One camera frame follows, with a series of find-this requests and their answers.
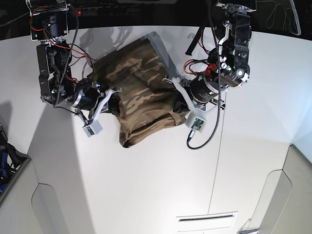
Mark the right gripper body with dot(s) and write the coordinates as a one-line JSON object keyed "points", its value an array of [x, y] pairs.
{"points": [[87, 94]]}

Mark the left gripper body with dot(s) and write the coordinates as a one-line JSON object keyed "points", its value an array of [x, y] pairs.
{"points": [[203, 89]]}

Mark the camouflage T-shirt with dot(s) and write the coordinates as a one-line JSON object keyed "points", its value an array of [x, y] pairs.
{"points": [[146, 101]]}

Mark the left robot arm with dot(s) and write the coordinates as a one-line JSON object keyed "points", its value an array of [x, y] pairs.
{"points": [[224, 36]]}

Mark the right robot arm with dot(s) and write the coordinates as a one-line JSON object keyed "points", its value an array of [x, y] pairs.
{"points": [[54, 24]]}

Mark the black power strip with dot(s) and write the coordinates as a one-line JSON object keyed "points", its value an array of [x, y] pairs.
{"points": [[96, 11]]}

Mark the blue and black clutter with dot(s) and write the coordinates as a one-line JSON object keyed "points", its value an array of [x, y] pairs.
{"points": [[12, 162]]}

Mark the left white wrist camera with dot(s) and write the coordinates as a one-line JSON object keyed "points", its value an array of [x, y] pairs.
{"points": [[197, 117]]}

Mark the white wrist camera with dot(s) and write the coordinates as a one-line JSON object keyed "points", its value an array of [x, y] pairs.
{"points": [[197, 117], [92, 126]]}

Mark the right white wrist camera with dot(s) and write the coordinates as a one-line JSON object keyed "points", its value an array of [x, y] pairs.
{"points": [[92, 126]]}

